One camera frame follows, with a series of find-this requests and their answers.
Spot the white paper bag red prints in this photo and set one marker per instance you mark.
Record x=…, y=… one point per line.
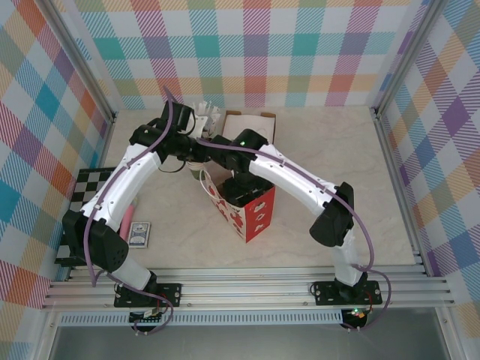
x=258, y=213

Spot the blue playing card deck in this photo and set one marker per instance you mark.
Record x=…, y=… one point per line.
x=138, y=235

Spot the pink marker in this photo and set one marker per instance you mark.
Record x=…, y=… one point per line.
x=127, y=221

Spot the white wrapped stir stick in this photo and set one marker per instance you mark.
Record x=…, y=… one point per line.
x=205, y=107
x=215, y=114
x=194, y=107

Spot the aluminium mounting rail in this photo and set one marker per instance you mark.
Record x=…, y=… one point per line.
x=243, y=292

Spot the brown cardboard box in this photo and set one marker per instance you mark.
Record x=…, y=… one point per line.
x=272, y=123

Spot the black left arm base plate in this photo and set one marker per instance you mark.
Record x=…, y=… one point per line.
x=168, y=292

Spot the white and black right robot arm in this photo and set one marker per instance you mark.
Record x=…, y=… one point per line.
x=292, y=176

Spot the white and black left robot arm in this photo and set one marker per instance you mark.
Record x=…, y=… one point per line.
x=123, y=180

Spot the small circuit board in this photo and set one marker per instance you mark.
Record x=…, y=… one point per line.
x=148, y=317
x=356, y=315

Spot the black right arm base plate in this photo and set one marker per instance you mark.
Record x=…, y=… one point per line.
x=326, y=292

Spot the black and silver chessboard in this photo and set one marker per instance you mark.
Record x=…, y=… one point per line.
x=84, y=183

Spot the aluminium frame post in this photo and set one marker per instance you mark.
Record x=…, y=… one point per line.
x=78, y=56
x=403, y=56

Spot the aluminium side rail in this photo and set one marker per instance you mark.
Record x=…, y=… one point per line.
x=397, y=180

